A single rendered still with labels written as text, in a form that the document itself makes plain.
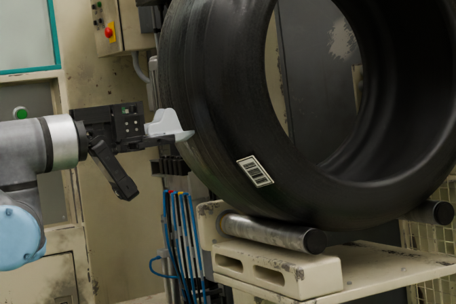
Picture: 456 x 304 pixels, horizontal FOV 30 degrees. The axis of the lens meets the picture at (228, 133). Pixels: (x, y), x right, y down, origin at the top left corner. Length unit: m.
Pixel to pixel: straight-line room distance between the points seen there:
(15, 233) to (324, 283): 0.56
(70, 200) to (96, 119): 0.69
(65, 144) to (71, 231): 0.71
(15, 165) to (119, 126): 0.18
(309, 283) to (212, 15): 0.48
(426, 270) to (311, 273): 0.25
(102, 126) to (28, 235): 0.28
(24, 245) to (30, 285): 0.84
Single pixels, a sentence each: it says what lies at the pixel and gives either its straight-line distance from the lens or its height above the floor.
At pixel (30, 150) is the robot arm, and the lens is 1.35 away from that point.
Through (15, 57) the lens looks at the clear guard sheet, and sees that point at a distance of 2.04.
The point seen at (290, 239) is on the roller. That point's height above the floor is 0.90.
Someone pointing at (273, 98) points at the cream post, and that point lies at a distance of 1.84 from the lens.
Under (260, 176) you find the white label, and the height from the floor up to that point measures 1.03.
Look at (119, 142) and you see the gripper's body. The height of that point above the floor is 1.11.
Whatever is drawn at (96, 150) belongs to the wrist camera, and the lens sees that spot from 1.40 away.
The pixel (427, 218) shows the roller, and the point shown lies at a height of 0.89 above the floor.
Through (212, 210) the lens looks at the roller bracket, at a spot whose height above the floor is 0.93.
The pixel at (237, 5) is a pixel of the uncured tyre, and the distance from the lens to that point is 1.40.
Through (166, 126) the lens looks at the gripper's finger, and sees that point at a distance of 1.44.
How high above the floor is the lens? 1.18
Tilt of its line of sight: 3 degrees down
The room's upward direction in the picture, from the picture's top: 7 degrees counter-clockwise
